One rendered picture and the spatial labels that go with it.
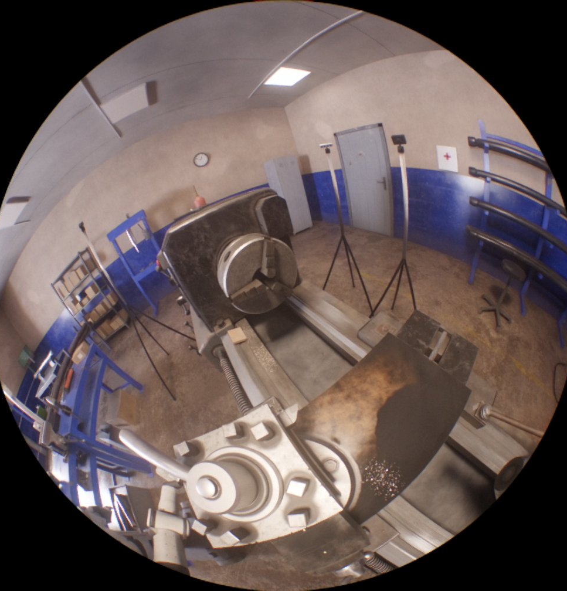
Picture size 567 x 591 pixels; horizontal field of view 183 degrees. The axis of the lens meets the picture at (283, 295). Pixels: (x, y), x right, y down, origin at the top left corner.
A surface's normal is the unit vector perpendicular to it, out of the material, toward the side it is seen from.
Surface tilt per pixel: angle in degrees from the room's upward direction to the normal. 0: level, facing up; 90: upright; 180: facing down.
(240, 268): 90
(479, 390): 0
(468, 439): 48
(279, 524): 0
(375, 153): 90
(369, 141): 90
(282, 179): 90
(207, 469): 0
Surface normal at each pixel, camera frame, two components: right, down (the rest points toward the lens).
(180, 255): 0.51, 0.41
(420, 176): -0.82, 0.50
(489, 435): -0.25, -0.76
